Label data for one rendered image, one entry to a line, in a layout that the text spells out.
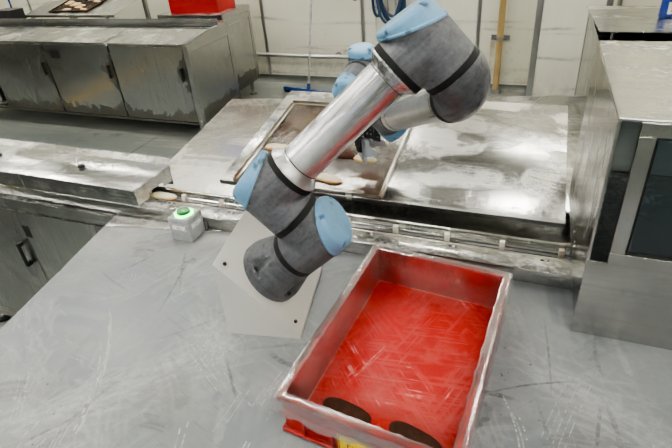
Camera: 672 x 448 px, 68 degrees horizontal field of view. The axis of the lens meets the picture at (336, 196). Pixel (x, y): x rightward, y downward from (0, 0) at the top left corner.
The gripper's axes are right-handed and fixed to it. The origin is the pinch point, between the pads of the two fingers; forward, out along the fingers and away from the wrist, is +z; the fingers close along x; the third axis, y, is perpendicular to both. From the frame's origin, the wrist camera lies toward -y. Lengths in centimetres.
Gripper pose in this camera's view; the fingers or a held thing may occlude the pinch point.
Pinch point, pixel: (366, 155)
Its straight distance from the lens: 154.4
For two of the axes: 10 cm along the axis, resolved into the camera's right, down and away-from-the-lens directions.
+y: 8.7, 2.2, -4.4
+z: 1.3, 7.6, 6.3
